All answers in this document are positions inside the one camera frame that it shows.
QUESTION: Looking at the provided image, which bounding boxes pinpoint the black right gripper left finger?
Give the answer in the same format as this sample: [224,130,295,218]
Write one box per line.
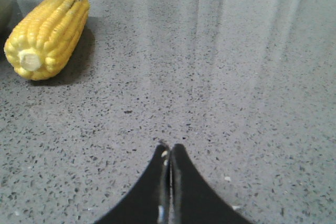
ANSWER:
[96,143,170,224]

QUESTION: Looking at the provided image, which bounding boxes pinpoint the yellow corn cob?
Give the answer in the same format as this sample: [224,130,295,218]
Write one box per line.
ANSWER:
[4,0,90,81]

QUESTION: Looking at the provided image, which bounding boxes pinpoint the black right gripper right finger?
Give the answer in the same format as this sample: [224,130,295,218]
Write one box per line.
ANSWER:
[171,144,250,224]

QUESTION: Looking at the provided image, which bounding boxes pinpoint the pale green electric pot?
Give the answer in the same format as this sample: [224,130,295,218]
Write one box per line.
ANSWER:
[0,0,14,33]

